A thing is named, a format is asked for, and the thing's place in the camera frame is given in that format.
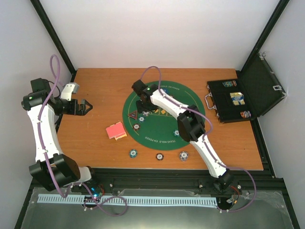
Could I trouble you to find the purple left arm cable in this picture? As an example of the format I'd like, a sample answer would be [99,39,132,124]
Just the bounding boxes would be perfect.
[38,54,129,217]

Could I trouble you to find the blue white chip stack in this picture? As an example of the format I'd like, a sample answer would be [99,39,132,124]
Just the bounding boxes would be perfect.
[179,151,189,161]

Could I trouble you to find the green blue 50 chip stack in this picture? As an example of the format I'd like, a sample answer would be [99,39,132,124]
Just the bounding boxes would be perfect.
[129,149,138,158]

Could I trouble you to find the red backed card deck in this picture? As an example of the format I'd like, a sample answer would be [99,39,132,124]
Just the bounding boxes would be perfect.
[106,124,116,139]

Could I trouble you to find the black poker case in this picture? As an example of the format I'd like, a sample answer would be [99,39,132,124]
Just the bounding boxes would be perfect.
[207,53,287,123]

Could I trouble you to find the triangular all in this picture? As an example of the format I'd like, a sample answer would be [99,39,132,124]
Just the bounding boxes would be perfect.
[128,110,138,120]

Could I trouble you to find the brown 100 chip stack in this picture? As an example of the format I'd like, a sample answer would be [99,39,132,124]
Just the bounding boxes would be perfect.
[156,153,164,161]

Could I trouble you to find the round green poker mat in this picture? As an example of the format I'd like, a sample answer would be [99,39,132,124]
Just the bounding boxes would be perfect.
[122,81,205,151]

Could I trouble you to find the silver case handle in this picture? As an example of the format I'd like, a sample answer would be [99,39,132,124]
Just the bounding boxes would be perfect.
[204,93,216,110]

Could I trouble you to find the light blue cable duct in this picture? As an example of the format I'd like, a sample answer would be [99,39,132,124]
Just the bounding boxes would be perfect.
[37,194,217,208]

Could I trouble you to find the blue gold card deck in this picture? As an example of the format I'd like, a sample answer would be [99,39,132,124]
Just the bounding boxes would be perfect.
[230,92,245,105]

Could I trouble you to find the red white chips in case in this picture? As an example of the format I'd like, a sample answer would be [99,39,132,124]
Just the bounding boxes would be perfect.
[240,111,252,118]

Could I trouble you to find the black aluminium frame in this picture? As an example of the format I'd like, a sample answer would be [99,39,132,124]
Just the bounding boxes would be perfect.
[14,0,301,229]

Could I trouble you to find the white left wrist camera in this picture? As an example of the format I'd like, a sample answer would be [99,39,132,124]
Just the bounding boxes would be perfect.
[60,83,80,102]

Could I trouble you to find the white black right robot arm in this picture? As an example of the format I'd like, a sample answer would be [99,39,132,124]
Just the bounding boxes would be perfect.
[132,80,234,193]

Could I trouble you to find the chips row in case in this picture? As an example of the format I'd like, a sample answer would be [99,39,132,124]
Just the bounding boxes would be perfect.
[222,80,237,87]

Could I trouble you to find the yellow playing card box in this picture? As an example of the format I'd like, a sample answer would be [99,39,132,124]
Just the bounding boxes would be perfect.
[114,122,127,140]

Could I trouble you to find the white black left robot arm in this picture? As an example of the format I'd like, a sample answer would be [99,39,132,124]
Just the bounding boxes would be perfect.
[21,78,99,192]

